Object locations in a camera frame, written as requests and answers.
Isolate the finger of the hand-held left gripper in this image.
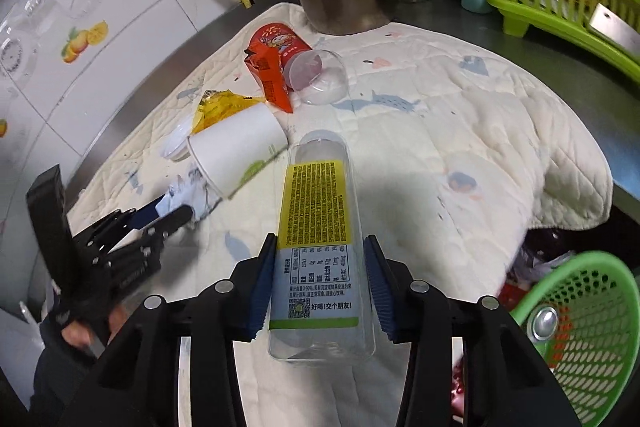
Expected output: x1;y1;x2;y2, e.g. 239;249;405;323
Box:
72;199;171;250
107;205;194;280

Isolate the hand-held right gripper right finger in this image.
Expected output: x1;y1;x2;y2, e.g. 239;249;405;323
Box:
363;234;583;427

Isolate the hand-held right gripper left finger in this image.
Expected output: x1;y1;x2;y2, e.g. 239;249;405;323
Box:
60;233;278;427

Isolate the white paper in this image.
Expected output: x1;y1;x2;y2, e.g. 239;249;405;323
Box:
155;167;223;223

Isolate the white plastic spoon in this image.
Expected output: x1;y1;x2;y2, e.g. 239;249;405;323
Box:
159;114;196;162

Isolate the clear bottle with yellow label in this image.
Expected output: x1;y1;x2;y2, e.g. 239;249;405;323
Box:
267;130;377;362

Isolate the white paper cup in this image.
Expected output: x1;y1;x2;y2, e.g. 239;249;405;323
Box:
187;103;288;200

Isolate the yellow snack wrapper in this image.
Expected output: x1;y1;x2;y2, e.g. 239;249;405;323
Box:
192;89;268;135

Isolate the red snack wrapper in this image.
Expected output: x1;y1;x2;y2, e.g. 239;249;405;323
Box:
243;44;294;114

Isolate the red cup with clear lid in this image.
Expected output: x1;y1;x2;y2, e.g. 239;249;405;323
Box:
248;23;347;106

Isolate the green plastic basket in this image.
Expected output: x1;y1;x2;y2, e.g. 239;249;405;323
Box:
510;251;636;427

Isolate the person's left hand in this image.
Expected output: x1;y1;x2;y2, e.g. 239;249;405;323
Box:
61;302;132;360

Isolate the red plastic basket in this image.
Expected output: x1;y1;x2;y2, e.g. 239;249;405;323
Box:
450;284;523;413

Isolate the white quilted printed blanket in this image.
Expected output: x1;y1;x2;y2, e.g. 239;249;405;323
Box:
65;2;615;427

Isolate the metal can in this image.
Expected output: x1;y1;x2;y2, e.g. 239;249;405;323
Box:
530;307;560;340

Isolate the metal saucepan with lid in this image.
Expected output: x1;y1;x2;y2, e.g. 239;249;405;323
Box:
291;0;496;36

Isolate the green plastic dish rack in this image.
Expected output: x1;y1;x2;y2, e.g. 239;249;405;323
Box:
457;0;640;80

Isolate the steel cleaver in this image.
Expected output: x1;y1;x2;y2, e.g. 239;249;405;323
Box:
586;3;640;58

